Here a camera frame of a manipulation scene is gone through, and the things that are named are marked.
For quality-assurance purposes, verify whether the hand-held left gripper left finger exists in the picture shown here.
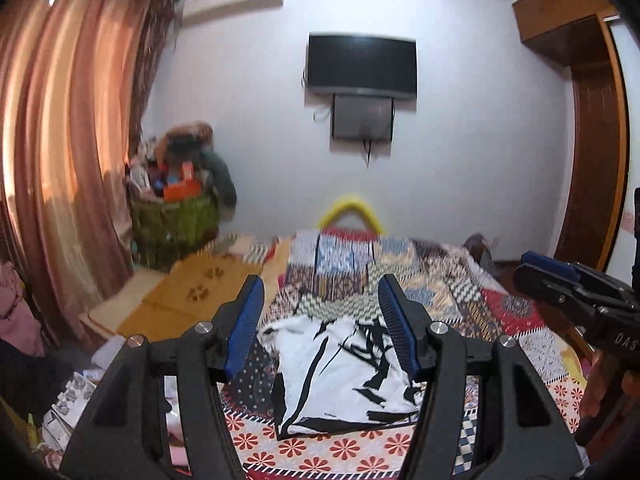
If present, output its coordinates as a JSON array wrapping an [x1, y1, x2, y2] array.
[[60, 275, 265, 480]]

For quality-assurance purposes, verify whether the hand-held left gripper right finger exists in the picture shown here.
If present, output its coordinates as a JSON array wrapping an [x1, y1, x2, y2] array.
[[378, 274, 584, 480]]

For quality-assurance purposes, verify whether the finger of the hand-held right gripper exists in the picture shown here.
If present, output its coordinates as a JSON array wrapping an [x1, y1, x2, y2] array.
[[520, 251, 640, 306], [514, 264, 601, 323]]

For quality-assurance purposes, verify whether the black and white shirt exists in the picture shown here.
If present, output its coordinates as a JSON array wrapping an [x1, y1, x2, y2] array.
[[256, 316, 427, 442]]

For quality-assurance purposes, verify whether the dark clothes pile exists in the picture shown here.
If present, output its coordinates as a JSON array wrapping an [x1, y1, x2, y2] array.
[[0, 337, 93, 423]]

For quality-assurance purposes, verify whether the person's right hand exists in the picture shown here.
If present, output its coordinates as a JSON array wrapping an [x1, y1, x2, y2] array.
[[579, 355, 609, 421]]

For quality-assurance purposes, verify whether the patchwork printed blanket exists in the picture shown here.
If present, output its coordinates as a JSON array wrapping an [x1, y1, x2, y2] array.
[[165, 227, 597, 480]]

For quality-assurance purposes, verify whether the cardboard box with paw prints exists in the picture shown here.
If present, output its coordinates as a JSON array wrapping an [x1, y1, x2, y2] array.
[[79, 251, 282, 339]]

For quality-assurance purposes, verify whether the wooden wardrobe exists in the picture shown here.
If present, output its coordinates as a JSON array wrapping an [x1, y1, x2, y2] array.
[[512, 0, 632, 272]]

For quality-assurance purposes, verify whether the green basket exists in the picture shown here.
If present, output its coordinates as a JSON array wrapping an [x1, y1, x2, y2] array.
[[129, 192, 222, 274]]

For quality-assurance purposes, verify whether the yellow hoop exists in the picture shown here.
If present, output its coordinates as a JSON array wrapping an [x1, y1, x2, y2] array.
[[318, 192, 387, 237]]

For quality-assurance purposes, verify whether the white paper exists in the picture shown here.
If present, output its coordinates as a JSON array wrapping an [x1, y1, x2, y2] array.
[[91, 336, 129, 372]]

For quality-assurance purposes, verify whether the orange box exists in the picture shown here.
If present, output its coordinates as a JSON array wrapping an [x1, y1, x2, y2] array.
[[162, 180, 204, 204]]

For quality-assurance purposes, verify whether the teal plush toy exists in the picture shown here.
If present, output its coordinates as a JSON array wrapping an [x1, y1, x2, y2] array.
[[199, 149, 239, 209]]

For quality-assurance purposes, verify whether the brown cloth bundle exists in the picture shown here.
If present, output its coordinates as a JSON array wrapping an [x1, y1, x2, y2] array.
[[154, 121, 217, 162]]

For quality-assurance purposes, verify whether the pink cloth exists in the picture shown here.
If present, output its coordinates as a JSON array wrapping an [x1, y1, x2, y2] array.
[[0, 260, 47, 359]]

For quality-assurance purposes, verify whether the pink curtain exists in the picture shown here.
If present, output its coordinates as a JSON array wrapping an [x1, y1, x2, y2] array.
[[0, 0, 177, 348]]

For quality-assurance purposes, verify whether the small wall monitor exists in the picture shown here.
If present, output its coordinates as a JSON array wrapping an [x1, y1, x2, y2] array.
[[329, 92, 397, 144]]

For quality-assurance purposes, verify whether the black wall television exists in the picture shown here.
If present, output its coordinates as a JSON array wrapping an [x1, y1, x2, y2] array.
[[305, 32, 419, 101]]

